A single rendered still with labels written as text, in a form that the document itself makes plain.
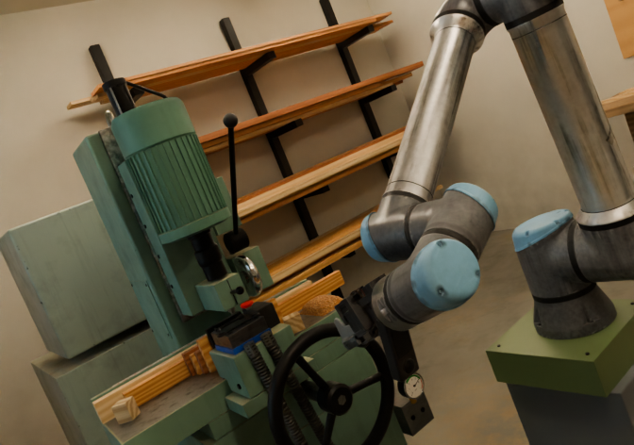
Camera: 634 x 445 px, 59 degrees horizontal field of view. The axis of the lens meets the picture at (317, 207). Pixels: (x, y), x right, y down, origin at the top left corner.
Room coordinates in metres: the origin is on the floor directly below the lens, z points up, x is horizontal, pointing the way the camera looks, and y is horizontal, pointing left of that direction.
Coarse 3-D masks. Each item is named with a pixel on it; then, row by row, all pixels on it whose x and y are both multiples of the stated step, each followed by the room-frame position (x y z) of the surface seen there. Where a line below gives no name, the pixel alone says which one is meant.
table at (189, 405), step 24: (336, 312) 1.29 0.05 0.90; (312, 360) 1.13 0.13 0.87; (192, 384) 1.19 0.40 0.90; (216, 384) 1.13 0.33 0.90; (144, 408) 1.15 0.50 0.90; (168, 408) 1.10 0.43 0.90; (192, 408) 1.09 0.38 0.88; (216, 408) 1.11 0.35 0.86; (240, 408) 1.06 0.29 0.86; (120, 432) 1.08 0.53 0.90; (144, 432) 1.04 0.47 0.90; (168, 432) 1.06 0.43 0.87; (192, 432) 1.08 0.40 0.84
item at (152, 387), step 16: (336, 272) 1.49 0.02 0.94; (304, 288) 1.46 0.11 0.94; (320, 288) 1.46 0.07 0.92; (336, 288) 1.48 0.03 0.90; (288, 304) 1.41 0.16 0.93; (304, 304) 1.43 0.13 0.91; (176, 368) 1.24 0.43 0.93; (144, 384) 1.20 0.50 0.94; (160, 384) 1.22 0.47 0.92; (144, 400) 1.19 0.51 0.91
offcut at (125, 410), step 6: (132, 396) 1.14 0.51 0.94; (120, 402) 1.13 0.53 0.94; (126, 402) 1.12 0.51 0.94; (132, 402) 1.13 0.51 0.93; (114, 408) 1.12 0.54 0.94; (120, 408) 1.12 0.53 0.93; (126, 408) 1.11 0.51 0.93; (132, 408) 1.12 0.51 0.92; (138, 408) 1.14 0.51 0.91; (114, 414) 1.12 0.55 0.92; (120, 414) 1.12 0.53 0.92; (126, 414) 1.11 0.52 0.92; (132, 414) 1.12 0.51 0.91; (138, 414) 1.13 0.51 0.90; (120, 420) 1.12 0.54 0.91; (126, 420) 1.12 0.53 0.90
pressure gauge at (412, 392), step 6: (414, 372) 1.29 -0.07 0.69; (408, 378) 1.28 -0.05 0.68; (414, 378) 1.29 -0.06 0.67; (420, 378) 1.30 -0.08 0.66; (402, 384) 1.28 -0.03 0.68; (408, 384) 1.28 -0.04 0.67; (414, 384) 1.29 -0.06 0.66; (420, 384) 1.29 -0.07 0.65; (402, 390) 1.28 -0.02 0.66; (408, 390) 1.27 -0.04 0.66; (414, 390) 1.28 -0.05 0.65; (420, 390) 1.29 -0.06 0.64; (408, 396) 1.27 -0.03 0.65; (414, 396) 1.28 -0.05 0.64; (414, 402) 1.30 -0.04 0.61
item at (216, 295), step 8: (216, 280) 1.33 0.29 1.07; (224, 280) 1.30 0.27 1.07; (232, 280) 1.30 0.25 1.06; (240, 280) 1.31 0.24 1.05; (200, 288) 1.37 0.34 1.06; (208, 288) 1.32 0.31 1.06; (216, 288) 1.28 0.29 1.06; (224, 288) 1.29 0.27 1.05; (232, 288) 1.30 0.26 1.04; (200, 296) 1.39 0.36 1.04; (208, 296) 1.34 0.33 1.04; (216, 296) 1.29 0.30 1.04; (224, 296) 1.29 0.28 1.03; (232, 296) 1.30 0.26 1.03; (240, 296) 1.31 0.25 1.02; (248, 296) 1.32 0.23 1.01; (208, 304) 1.36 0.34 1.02; (216, 304) 1.31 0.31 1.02; (224, 304) 1.28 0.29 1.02; (232, 304) 1.29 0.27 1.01
